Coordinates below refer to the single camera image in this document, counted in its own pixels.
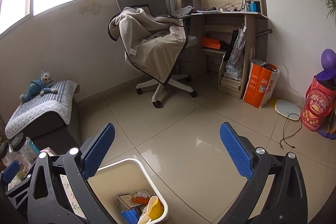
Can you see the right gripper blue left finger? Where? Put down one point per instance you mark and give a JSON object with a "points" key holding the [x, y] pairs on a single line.
{"points": [[94, 150]]}

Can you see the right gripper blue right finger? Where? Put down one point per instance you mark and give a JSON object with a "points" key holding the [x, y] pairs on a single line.
{"points": [[236, 150]]}

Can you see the red white snack wrapper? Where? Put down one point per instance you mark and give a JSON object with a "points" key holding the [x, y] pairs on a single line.
{"points": [[141, 196]]}

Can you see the blue white carton box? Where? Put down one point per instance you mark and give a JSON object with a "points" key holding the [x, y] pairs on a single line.
{"points": [[131, 216]]}

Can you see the white trash bin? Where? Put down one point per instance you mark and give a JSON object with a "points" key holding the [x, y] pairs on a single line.
{"points": [[113, 183]]}

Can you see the clear jar with brown balls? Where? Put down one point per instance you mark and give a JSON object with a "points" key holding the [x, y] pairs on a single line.
{"points": [[25, 149]]}

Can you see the clear jar with snacks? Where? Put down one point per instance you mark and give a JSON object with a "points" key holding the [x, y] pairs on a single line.
{"points": [[7, 155]]}

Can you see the white round scale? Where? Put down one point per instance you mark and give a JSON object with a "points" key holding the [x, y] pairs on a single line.
{"points": [[287, 110]]}

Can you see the stack of books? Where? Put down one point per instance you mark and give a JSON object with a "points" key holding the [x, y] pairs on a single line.
{"points": [[230, 86]]}

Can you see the orange paper shopping bag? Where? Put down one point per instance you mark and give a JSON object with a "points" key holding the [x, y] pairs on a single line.
{"points": [[261, 83]]}

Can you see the blue plush monkey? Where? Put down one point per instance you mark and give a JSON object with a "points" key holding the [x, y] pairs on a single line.
{"points": [[40, 87]]}

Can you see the silver plastic bag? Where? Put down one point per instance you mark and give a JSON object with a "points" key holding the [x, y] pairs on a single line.
{"points": [[234, 65]]}

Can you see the orange box under desk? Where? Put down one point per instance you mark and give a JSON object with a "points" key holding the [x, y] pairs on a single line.
{"points": [[214, 44]]}

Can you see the purple toy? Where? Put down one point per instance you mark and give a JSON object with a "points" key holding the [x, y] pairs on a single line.
{"points": [[328, 76]]}

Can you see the beige blanket on chair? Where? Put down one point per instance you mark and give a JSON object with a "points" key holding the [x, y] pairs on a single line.
{"points": [[152, 44]]}

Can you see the blue bottle on desk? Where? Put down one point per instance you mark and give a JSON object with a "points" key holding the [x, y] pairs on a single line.
{"points": [[252, 7]]}

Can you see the wooden desk with shelves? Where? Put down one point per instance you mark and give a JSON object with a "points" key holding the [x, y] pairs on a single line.
{"points": [[221, 25]]}

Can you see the white grey office chair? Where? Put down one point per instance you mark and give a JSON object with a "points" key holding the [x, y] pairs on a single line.
{"points": [[175, 79]]}

